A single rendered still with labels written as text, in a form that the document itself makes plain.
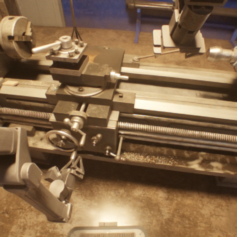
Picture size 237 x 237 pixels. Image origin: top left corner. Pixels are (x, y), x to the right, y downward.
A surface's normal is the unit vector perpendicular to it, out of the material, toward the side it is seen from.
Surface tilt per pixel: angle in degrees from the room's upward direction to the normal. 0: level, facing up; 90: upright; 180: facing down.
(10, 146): 76
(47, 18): 90
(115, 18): 90
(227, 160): 0
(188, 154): 0
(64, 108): 0
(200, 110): 36
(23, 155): 86
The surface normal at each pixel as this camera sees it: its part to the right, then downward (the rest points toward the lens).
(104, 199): 0.01, -0.66
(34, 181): 1.00, -0.02
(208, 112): -0.07, -0.11
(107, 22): -0.14, 0.74
